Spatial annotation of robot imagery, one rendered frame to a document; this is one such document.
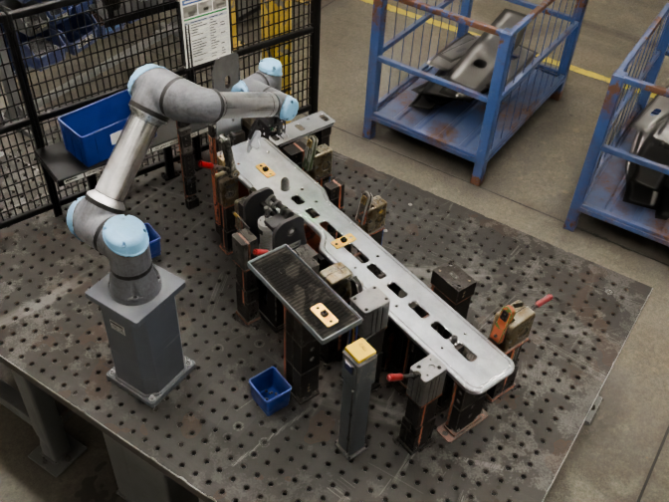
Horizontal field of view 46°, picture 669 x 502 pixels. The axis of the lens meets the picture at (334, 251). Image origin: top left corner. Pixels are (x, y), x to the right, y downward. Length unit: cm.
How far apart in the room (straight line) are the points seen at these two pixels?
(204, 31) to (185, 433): 154
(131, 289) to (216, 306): 60
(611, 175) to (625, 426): 157
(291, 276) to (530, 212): 241
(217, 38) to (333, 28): 285
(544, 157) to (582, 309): 204
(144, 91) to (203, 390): 96
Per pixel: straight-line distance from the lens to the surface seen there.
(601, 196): 444
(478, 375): 229
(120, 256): 220
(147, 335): 235
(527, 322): 240
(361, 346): 209
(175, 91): 218
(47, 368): 274
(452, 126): 471
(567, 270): 312
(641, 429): 363
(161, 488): 288
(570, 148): 503
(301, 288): 223
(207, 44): 321
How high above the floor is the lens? 276
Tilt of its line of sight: 43 degrees down
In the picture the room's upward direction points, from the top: 3 degrees clockwise
